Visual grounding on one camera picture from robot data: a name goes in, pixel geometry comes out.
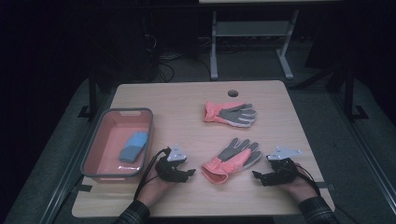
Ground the black metal post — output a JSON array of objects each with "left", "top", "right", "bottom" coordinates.
[
  {"left": 77, "top": 65, "right": 99, "bottom": 121},
  {"left": 344, "top": 63, "right": 370, "bottom": 123}
]

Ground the person's right hand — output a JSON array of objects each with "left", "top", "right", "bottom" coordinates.
[{"left": 277, "top": 162, "right": 319, "bottom": 203}]

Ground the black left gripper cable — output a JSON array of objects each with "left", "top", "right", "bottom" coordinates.
[{"left": 133, "top": 147, "right": 172, "bottom": 201}]

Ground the grey metal stand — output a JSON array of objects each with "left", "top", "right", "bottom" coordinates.
[{"left": 209, "top": 8, "right": 300, "bottom": 81}]

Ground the person's left hand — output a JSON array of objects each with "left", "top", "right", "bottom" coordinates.
[{"left": 135, "top": 173, "right": 179, "bottom": 208}]

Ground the grey metal rail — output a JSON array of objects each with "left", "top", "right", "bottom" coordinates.
[
  {"left": 329, "top": 92, "right": 396, "bottom": 208},
  {"left": 38, "top": 92, "right": 115, "bottom": 224}
]

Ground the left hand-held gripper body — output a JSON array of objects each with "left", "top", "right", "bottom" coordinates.
[{"left": 154, "top": 143, "right": 190, "bottom": 184}]

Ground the pink plastic basket grey rim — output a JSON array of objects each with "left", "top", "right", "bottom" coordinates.
[{"left": 79, "top": 106, "right": 154, "bottom": 184}]

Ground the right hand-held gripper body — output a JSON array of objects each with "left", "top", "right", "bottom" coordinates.
[{"left": 265, "top": 146, "right": 303, "bottom": 187}]

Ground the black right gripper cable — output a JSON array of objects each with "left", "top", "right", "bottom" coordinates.
[{"left": 294, "top": 166, "right": 322, "bottom": 197}]

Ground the pink and grey glove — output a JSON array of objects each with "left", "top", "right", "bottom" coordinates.
[
  {"left": 200, "top": 137, "right": 263, "bottom": 185},
  {"left": 203, "top": 100, "right": 258, "bottom": 129}
]

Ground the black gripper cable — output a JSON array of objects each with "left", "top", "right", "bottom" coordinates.
[
  {"left": 294, "top": 166, "right": 322, "bottom": 197},
  {"left": 133, "top": 147, "right": 172, "bottom": 201}
]

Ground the bundle of black cables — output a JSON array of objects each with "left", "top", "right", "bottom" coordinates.
[{"left": 140, "top": 32, "right": 213, "bottom": 84}]

